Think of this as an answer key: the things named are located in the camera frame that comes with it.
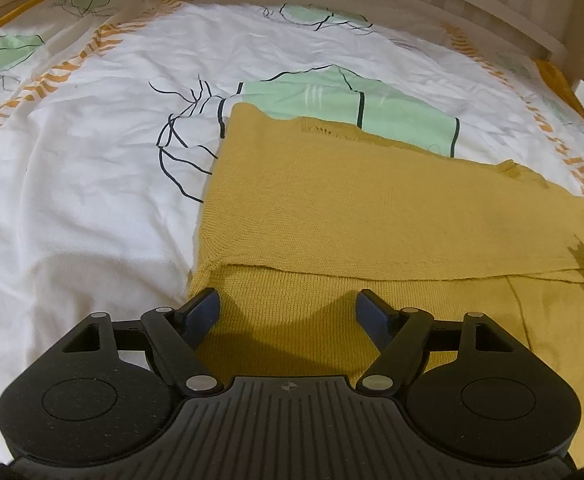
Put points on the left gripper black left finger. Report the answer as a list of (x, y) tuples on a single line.
[(174, 335)]

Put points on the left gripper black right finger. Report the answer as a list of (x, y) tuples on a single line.
[(399, 335)]

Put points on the mustard yellow knit sweater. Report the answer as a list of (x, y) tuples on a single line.
[(300, 215)]

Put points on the yellow fitted bed sheet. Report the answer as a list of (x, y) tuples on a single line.
[(556, 82)]

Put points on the white leaf-print duvet cover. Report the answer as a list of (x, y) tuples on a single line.
[(113, 112)]

